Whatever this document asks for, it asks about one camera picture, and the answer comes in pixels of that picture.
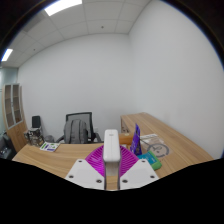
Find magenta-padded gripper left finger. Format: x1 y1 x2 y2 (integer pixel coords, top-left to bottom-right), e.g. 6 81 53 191
65 145 108 191

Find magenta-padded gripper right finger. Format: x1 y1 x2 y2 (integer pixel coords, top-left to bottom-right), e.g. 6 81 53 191
118 145 160 191

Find white charger block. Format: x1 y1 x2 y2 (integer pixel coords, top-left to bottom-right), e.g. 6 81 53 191
102 129 120 178

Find teal printed booklet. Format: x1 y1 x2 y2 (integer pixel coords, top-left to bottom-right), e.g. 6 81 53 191
137 151 158 165

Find clear plastic bag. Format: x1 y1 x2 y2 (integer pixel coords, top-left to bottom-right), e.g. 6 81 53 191
139 133 171 158

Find grey backpack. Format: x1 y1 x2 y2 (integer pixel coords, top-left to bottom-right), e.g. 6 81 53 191
63 119 89 145

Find green white leaflet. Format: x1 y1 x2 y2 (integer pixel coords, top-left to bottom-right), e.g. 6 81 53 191
39 141 61 153

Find black mesh office chair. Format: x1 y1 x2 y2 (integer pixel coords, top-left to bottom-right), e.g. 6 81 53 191
55 111 103 144

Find dark printed boxes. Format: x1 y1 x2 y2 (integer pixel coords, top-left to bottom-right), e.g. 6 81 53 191
23 127 44 147

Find wooden shelf unit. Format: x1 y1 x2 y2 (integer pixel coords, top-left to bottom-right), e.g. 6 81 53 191
1 83 29 153

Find rectangular ceiling light panel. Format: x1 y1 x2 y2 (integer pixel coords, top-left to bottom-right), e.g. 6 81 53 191
44 0 83 17
0 48 14 63

